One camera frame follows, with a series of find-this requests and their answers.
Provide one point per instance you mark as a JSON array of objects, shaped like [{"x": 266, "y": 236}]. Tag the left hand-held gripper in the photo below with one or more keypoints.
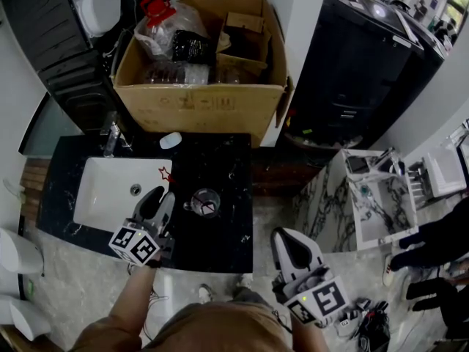
[{"x": 133, "y": 246}]

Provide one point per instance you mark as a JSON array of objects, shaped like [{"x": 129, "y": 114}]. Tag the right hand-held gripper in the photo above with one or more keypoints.
[{"x": 322, "y": 297}]

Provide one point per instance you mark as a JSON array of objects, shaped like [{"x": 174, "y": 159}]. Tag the red star stick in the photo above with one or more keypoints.
[{"x": 165, "y": 174}]

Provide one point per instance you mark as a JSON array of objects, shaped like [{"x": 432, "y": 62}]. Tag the clear glass cup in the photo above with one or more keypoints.
[{"x": 210, "y": 198}]

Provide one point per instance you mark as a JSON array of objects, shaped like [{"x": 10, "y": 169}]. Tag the person's right forearm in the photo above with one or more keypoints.
[{"x": 311, "y": 337}]

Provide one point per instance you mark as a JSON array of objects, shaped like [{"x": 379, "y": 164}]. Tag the person's left forearm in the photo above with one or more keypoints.
[{"x": 135, "y": 295}]

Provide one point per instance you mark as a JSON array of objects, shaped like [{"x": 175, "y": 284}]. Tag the white rectangular sink basin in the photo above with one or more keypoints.
[{"x": 106, "y": 193}]

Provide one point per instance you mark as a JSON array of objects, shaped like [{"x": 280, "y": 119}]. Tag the white veined marble sink unit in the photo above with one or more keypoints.
[{"x": 329, "y": 211}]

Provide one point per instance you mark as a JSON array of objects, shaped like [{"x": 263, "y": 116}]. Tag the white soap bar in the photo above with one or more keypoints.
[{"x": 170, "y": 140}]

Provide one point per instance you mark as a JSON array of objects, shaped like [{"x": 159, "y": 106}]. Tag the black marble vanity top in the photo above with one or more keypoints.
[{"x": 212, "y": 167}]

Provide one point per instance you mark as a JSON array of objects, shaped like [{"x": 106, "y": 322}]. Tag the chrome faucet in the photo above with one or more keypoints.
[{"x": 111, "y": 141}]

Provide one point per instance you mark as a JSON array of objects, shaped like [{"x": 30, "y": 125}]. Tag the large cardboard box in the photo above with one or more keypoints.
[{"x": 198, "y": 108}]

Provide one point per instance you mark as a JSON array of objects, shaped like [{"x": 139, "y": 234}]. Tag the person's brown clothing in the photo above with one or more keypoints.
[{"x": 205, "y": 328}]

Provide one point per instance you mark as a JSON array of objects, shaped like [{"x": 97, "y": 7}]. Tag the chrome towel rack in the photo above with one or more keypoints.
[{"x": 417, "y": 185}]

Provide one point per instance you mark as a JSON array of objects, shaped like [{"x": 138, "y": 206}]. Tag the white ceramic fixture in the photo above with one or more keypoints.
[
  {"x": 22, "y": 317},
  {"x": 18, "y": 251}
]

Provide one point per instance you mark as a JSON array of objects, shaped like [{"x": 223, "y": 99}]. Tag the black packet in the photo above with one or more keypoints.
[{"x": 190, "y": 48}]

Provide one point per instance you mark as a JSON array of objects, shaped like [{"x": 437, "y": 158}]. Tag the clear plastic jug red cap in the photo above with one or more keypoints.
[{"x": 161, "y": 24}]

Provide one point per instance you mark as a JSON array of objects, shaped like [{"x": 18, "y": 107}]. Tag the black cabinet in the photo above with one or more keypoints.
[{"x": 351, "y": 72}]

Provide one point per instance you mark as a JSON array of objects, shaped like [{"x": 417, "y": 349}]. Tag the black ribbed appliance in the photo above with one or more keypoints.
[{"x": 55, "y": 42}]

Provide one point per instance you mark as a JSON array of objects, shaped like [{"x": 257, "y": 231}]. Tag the small cardboard piece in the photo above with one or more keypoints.
[{"x": 243, "y": 22}]

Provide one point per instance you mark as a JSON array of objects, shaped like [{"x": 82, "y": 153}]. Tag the white ceramic urinal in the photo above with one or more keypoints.
[{"x": 100, "y": 6}]

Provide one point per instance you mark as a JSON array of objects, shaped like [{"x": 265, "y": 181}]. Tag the white wall sink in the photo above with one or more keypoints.
[{"x": 445, "y": 171}]

